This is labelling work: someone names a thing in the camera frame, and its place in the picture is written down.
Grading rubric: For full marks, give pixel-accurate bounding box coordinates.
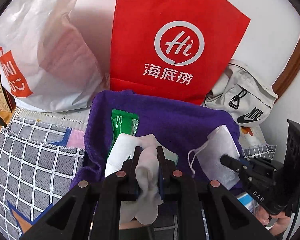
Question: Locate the green foil packet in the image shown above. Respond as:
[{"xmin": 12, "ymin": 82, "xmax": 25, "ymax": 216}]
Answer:
[{"xmin": 107, "ymin": 109, "xmax": 140, "ymax": 158}]

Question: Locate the white sock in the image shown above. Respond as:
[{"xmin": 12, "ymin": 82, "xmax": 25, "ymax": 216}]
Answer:
[{"xmin": 105, "ymin": 133, "xmax": 166, "ymax": 225}]

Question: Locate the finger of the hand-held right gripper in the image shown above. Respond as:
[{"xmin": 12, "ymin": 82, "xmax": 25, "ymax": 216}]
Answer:
[{"xmin": 219, "ymin": 154, "xmax": 249, "ymax": 173}]

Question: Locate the blue tissue pack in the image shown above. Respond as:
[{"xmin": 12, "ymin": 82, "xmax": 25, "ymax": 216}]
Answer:
[{"xmin": 236, "ymin": 192, "xmax": 257, "ymax": 214}]

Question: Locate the white plastic shopping bag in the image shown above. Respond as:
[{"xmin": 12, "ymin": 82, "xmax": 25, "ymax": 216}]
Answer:
[{"xmin": 0, "ymin": 0, "xmax": 121, "ymax": 113}]

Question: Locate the white face mask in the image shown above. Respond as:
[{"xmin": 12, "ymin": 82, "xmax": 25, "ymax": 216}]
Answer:
[{"xmin": 187, "ymin": 125, "xmax": 242, "ymax": 191}]

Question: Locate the person's right hand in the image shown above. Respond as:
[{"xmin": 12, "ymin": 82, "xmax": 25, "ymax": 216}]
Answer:
[{"xmin": 256, "ymin": 202, "xmax": 293, "ymax": 231}]

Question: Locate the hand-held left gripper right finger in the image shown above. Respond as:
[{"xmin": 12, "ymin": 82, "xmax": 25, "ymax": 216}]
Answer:
[{"xmin": 156, "ymin": 146, "xmax": 275, "ymax": 240}]

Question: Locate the brown wooden door frame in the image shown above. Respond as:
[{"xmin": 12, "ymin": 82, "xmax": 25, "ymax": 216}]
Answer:
[{"xmin": 274, "ymin": 22, "xmax": 300, "ymax": 96}]

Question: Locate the orange star patch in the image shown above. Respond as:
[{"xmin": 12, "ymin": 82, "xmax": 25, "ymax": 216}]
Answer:
[{"xmin": 6, "ymin": 200, "xmax": 54, "ymax": 239}]

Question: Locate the red paper shopping bag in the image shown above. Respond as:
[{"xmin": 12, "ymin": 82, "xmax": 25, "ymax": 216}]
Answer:
[{"xmin": 110, "ymin": 0, "xmax": 251, "ymax": 106}]

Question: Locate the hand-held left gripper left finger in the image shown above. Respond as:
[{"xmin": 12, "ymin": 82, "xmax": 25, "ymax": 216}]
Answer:
[{"xmin": 20, "ymin": 145, "xmax": 143, "ymax": 240}]

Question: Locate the grey waist bag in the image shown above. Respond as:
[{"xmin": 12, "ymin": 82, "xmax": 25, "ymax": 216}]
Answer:
[{"xmin": 202, "ymin": 59, "xmax": 279, "ymax": 128}]

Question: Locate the grey checked blanket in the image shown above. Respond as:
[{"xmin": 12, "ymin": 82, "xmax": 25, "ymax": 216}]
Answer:
[{"xmin": 0, "ymin": 117, "xmax": 277, "ymax": 240}]

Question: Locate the purple towel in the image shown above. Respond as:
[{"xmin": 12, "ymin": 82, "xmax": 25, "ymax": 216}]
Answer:
[{"xmin": 70, "ymin": 89, "xmax": 243, "ymax": 198}]

